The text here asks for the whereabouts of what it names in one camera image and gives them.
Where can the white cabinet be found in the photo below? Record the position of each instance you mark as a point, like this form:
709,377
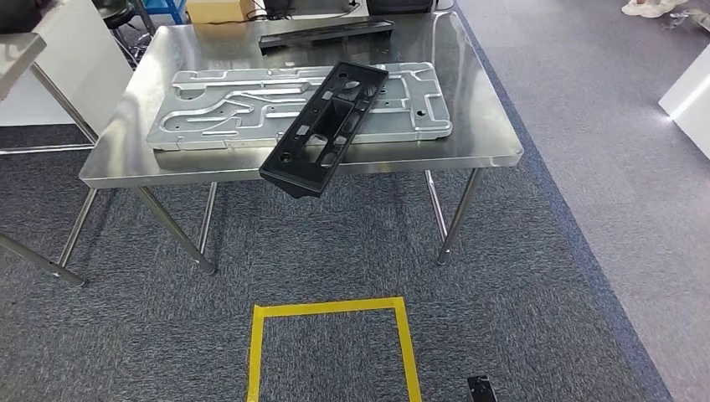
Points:
83,66

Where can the person's white shoe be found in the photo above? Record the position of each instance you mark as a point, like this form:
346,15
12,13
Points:
646,8

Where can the stainless steel workbench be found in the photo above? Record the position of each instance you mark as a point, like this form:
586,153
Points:
477,111

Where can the yellow floor tape square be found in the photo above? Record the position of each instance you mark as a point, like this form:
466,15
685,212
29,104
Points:
255,360

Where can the black stool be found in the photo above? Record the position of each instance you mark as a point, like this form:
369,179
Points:
113,14

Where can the cardboard box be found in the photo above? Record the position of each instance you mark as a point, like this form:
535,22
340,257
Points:
219,11

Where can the blue cart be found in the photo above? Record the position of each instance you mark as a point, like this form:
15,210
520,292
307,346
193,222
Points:
166,5

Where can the white box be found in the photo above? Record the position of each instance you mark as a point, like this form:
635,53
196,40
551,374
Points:
690,105

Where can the black plastic car part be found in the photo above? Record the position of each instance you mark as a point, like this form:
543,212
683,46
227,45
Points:
299,166
310,36

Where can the plain black case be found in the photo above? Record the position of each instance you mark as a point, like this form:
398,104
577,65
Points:
19,16

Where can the stainless steel table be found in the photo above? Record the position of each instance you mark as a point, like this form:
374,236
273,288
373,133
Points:
16,61

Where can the stamped silver metal plate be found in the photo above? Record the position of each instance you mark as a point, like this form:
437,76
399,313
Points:
222,111

